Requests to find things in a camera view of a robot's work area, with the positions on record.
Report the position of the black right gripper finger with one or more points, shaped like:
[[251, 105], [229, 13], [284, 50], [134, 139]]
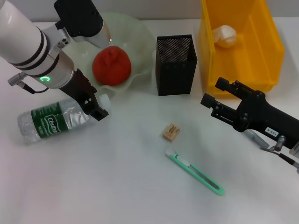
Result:
[[223, 82], [208, 100]]

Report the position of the red orange fruit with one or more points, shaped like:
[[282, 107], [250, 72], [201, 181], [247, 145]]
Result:
[[112, 67]]

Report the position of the pale green glass fruit plate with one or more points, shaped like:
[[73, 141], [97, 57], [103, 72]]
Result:
[[140, 46]]

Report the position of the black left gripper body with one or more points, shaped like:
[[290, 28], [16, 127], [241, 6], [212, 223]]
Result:
[[80, 88]]

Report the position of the clear green-label water bottle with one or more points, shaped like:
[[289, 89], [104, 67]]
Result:
[[51, 121]]

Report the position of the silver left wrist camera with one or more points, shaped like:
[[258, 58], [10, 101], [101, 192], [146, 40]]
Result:
[[79, 18]]

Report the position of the tan rubber eraser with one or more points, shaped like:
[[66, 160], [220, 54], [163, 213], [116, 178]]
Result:
[[171, 132]]

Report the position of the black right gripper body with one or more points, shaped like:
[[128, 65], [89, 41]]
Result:
[[261, 114]]

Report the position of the white paper ball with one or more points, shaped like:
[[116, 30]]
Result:
[[225, 37]]

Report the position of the mint green utility knife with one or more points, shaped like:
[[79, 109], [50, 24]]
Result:
[[198, 175]]

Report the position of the yellow plastic storage bin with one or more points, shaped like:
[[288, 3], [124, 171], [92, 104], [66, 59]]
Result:
[[257, 58]]

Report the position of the grey marker pen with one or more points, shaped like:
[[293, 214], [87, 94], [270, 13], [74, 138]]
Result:
[[255, 137]]

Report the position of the black mesh pen holder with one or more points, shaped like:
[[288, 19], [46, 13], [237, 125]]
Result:
[[175, 79]]

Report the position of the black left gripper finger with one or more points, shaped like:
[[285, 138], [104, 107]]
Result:
[[97, 109]]

